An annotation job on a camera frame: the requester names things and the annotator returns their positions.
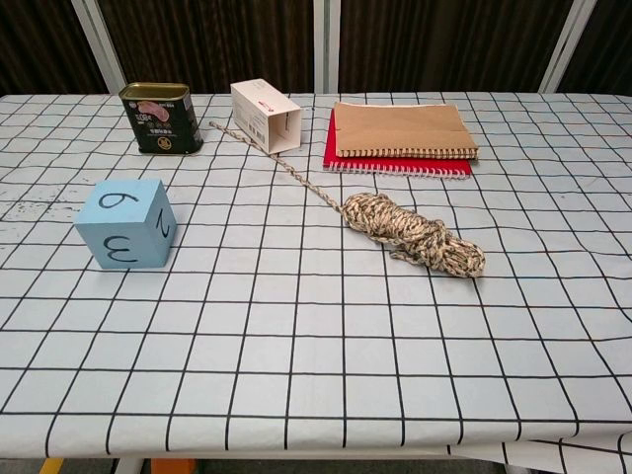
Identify light blue numbered cube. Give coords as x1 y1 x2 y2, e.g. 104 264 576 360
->
73 178 178 271

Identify grid pattern tablecloth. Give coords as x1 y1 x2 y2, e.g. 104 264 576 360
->
0 91 632 469

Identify red spiral notebook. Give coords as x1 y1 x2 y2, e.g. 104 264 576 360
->
322 119 474 181

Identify white cardboard box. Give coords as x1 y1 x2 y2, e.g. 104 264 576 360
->
229 78 303 155

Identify brown spiral notebook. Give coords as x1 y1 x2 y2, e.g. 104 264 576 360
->
333 101 481 160

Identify black luncheon meat can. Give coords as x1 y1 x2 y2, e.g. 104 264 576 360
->
120 82 204 156

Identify orange block under table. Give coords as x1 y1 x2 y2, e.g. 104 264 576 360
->
151 457 199 474

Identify beige braided rope bundle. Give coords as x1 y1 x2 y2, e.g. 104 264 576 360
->
208 120 487 281

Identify white frame post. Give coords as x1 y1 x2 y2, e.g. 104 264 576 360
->
314 0 343 95
538 0 598 95
70 0 128 95

